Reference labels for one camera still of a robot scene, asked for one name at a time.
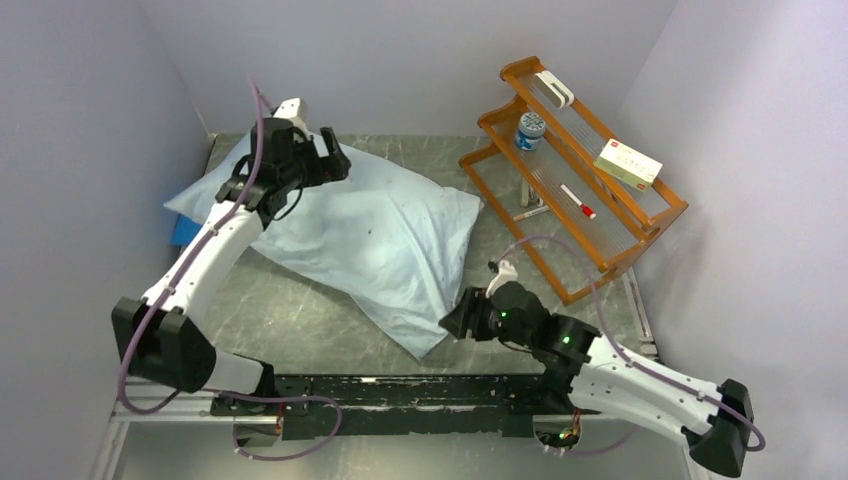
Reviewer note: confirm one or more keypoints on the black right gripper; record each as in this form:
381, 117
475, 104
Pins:
468, 314

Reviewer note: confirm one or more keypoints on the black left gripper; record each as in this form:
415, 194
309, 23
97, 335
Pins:
331, 168

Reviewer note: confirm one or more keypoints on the light blue pillowcase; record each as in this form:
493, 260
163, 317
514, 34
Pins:
392, 239

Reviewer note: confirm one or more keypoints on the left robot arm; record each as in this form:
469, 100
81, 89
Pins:
159, 334

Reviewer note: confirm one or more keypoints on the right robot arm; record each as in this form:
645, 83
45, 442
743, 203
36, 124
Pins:
583, 368

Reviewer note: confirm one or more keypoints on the grey pen on table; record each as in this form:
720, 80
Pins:
531, 213

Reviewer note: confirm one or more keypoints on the orange wooden shelf rack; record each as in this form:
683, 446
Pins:
627, 221

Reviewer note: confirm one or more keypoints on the red white marker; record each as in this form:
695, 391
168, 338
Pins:
587, 211

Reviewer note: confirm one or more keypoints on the blue white jar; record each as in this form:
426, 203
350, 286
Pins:
530, 131

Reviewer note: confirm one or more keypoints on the white medicine box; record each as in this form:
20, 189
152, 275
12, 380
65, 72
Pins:
627, 165

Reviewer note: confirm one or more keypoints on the white rectangular device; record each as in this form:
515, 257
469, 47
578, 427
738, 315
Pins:
552, 88

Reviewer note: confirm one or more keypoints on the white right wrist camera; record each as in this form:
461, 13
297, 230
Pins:
504, 272

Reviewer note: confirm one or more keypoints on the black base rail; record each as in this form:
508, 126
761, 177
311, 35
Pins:
512, 405

